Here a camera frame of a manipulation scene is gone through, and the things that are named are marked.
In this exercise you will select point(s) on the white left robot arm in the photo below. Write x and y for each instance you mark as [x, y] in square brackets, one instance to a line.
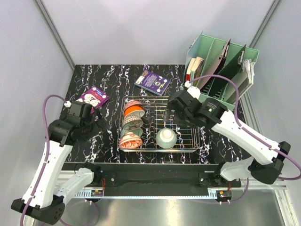
[44, 201]

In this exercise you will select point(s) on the orange bowl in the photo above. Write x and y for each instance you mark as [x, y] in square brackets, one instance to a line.
[134, 110]

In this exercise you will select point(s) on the aluminium frame rail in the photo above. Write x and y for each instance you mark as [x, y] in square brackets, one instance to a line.
[134, 190]

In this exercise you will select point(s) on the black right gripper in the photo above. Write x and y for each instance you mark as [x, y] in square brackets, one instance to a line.
[178, 120]

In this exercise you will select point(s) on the red white floral bowl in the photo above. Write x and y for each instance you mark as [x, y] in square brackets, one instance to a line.
[130, 141]

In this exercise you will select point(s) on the wire dish rack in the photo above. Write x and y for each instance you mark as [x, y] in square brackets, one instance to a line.
[144, 127]

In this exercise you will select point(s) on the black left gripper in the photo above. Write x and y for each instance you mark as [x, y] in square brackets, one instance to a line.
[97, 125]

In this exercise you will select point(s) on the teal bird patterned bowl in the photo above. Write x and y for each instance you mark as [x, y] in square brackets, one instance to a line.
[135, 129]

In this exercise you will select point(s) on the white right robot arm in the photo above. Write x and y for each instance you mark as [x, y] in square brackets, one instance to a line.
[267, 157]

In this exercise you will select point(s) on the dark green clipboard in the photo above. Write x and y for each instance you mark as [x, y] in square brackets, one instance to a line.
[229, 71]

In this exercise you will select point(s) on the mint green file organizer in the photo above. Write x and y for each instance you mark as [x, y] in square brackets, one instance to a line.
[208, 48]

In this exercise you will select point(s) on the pale green upturned bowl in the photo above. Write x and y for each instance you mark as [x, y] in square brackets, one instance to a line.
[166, 138]

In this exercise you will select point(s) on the red spine book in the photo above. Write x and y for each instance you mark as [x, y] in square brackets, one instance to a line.
[188, 75]

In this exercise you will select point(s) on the pink clipboard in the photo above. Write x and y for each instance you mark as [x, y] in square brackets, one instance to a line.
[216, 57]

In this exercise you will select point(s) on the dark purple paperback book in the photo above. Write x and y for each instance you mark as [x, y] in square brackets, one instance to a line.
[152, 82]

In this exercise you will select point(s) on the cream paperback book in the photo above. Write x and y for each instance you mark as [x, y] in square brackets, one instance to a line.
[195, 67]

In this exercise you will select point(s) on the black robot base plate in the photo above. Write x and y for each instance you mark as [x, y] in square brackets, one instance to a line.
[161, 173]

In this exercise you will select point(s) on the purple rabbit picture book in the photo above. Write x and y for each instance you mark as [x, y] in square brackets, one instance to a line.
[95, 97]

